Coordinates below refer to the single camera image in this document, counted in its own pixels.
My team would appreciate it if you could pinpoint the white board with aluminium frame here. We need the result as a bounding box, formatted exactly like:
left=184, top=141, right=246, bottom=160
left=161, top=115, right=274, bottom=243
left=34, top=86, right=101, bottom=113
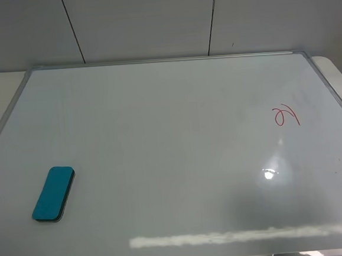
left=0, top=51, right=342, bottom=256

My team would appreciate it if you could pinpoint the red marker scribble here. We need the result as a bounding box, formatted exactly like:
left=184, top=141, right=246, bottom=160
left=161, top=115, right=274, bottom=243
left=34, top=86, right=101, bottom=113
left=272, top=103, right=301, bottom=127

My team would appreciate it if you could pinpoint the teal whiteboard eraser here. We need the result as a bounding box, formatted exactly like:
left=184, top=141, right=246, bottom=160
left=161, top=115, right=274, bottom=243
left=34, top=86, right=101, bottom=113
left=32, top=166, right=75, bottom=222

